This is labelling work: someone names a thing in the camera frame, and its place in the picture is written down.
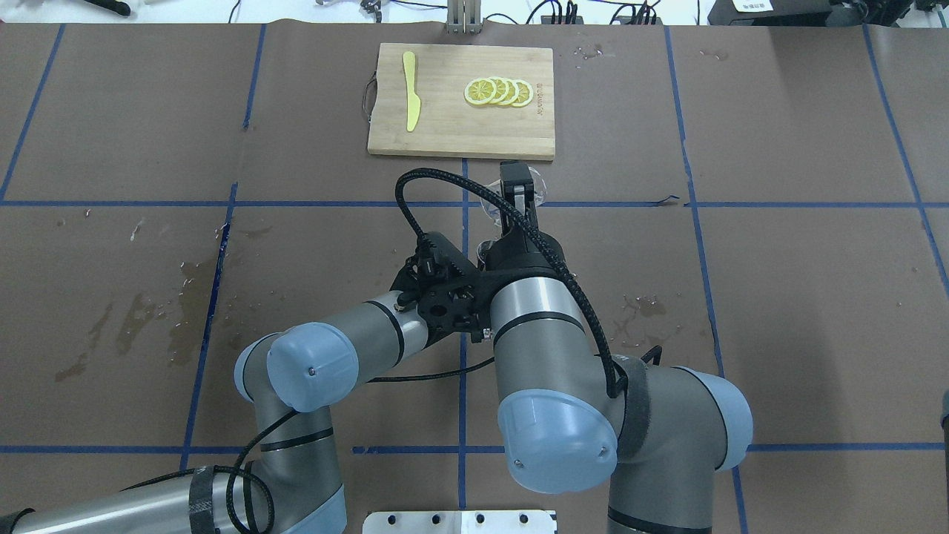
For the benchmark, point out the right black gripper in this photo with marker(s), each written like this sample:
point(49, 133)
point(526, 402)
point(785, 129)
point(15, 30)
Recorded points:
point(528, 256)

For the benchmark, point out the clear glass measuring cup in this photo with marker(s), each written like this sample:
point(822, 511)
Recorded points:
point(518, 199)

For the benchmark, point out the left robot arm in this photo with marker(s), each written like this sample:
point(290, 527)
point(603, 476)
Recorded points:
point(288, 478)

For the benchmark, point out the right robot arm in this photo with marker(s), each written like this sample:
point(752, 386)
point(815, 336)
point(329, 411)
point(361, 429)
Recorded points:
point(572, 418)

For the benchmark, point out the bamboo cutting board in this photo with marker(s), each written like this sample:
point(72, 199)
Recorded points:
point(448, 125)

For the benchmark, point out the yellow plastic knife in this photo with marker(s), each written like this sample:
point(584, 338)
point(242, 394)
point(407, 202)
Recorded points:
point(413, 100)

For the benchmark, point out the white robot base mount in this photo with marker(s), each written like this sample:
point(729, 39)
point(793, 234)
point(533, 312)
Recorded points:
point(462, 521)

